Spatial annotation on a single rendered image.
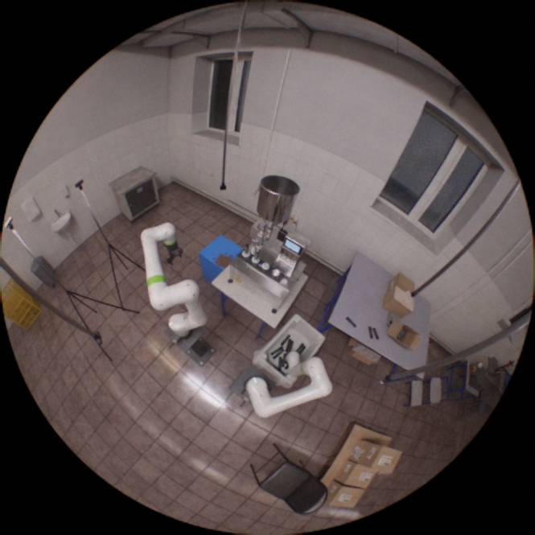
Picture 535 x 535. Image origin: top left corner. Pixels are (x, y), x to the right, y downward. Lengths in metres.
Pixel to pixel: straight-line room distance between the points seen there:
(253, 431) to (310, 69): 4.29
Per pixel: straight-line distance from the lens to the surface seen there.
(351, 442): 2.87
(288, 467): 2.08
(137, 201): 4.01
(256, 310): 1.85
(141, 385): 2.71
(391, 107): 2.47
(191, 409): 2.52
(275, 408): 1.30
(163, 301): 1.03
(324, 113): 2.57
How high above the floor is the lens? 2.44
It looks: 53 degrees down
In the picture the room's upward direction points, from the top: 17 degrees clockwise
